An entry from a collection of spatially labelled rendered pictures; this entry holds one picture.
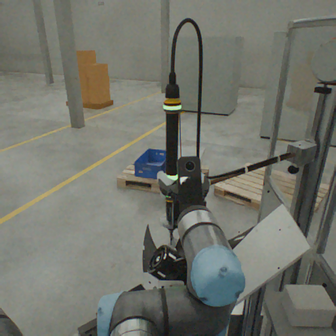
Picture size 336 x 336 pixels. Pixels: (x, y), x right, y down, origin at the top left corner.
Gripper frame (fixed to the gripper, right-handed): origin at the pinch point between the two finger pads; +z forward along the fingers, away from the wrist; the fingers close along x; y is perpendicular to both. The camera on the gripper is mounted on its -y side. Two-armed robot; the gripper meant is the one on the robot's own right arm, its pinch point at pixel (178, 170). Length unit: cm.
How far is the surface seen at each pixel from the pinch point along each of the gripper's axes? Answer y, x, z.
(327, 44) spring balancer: -27, 61, 39
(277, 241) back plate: 36, 39, 13
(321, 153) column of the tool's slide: 12, 64, 34
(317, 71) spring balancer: -18, 60, 40
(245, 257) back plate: 48, 30, 18
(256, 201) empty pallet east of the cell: 153, 139, 221
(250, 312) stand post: 69, 32, 11
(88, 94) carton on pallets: 126, -120, 827
